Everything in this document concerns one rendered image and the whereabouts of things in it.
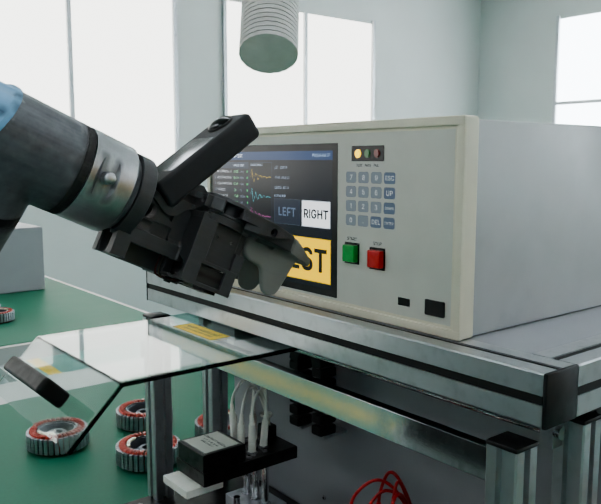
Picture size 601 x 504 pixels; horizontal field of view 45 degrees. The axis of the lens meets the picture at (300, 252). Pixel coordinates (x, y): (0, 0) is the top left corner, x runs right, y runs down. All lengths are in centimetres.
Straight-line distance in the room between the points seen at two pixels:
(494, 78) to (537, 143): 774
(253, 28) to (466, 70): 657
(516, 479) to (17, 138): 46
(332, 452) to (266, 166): 42
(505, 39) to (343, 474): 765
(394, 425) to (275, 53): 146
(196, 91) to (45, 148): 558
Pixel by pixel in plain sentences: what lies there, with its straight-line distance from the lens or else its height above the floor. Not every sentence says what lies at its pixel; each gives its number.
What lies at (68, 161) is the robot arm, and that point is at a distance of 56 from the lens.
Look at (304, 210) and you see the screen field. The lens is 82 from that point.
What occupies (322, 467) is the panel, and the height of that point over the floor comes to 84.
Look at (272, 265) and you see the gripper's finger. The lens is 67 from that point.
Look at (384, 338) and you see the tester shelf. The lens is 71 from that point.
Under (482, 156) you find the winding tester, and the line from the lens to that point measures 68.
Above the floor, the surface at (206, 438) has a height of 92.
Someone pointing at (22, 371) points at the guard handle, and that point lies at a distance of 83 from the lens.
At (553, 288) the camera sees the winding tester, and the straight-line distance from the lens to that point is 80.
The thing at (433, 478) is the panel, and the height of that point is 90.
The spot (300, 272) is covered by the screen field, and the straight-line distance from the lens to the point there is 84.
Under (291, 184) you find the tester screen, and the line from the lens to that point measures 84.
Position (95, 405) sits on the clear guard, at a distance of 74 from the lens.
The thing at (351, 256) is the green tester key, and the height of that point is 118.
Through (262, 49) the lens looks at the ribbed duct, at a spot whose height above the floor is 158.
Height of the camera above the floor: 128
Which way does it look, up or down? 7 degrees down
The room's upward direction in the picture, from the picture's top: straight up
